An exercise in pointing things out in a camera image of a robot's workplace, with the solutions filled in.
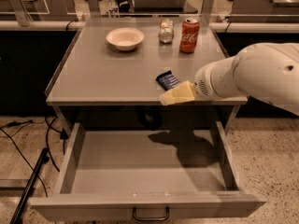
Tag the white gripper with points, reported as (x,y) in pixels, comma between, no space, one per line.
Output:
(204,82)

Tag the blue rxbar blueberry wrapper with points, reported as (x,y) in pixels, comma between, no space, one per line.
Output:
(167,80)

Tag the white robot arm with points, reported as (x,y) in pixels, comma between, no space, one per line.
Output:
(268,72)

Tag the grey open drawer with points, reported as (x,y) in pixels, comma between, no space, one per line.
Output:
(105,174)

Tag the clear glass jar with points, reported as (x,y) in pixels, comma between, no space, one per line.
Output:
(166,32)

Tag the red coca-cola can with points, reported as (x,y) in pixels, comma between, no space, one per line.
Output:
(190,31)

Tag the grey cabinet table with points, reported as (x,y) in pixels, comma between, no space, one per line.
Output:
(102,88)

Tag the white bowl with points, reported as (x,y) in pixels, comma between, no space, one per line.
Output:
(125,39)

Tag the clear water bottle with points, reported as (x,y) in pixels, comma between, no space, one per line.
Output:
(113,9)

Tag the black bar on floor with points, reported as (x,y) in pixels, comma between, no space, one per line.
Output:
(43,158)

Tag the dark metal drawer handle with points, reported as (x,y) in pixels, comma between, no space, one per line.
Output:
(150,215)

